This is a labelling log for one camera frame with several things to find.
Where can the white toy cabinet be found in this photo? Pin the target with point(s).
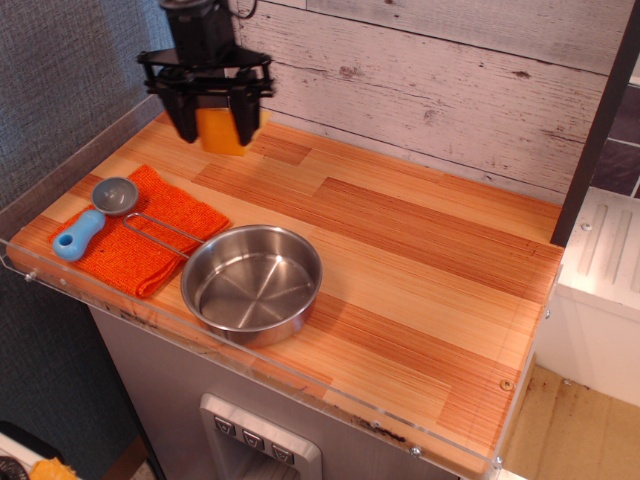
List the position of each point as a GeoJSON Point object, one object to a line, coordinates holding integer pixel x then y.
{"type": "Point", "coordinates": [590, 331]}

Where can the clear acrylic countertop guard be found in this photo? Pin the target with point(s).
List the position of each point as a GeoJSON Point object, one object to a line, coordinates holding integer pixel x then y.
{"type": "Point", "coordinates": [433, 285]}

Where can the stainless steel pot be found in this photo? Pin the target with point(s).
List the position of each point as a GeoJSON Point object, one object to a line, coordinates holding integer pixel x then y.
{"type": "Point", "coordinates": [252, 285]}

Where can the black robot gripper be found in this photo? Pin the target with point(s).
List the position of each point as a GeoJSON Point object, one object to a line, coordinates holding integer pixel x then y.
{"type": "Point", "coordinates": [206, 59]}

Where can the dark vertical post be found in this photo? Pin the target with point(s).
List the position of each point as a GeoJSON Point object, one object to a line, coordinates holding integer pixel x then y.
{"type": "Point", "coordinates": [611, 99]}

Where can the orange black object corner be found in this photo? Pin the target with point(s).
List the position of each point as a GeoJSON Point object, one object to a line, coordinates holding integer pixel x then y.
{"type": "Point", "coordinates": [47, 469]}

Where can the blue grey measuring scoop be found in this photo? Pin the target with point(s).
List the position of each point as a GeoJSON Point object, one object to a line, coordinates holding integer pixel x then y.
{"type": "Point", "coordinates": [112, 197]}

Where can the silver ice dispenser panel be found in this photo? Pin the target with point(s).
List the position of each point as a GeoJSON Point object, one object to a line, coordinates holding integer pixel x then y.
{"type": "Point", "coordinates": [247, 446]}

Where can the grey toy fridge cabinet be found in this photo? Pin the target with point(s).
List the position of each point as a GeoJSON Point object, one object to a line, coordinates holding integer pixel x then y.
{"type": "Point", "coordinates": [165, 382]}

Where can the orange cheese slice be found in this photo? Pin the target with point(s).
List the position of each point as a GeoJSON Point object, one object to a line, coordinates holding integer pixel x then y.
{"type": "Point", "coordinates": [217, 131]}

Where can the orange woven cloth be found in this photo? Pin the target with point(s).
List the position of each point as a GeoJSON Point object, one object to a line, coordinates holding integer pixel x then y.
{"type": "Point", "coordinates": [137, 256]}

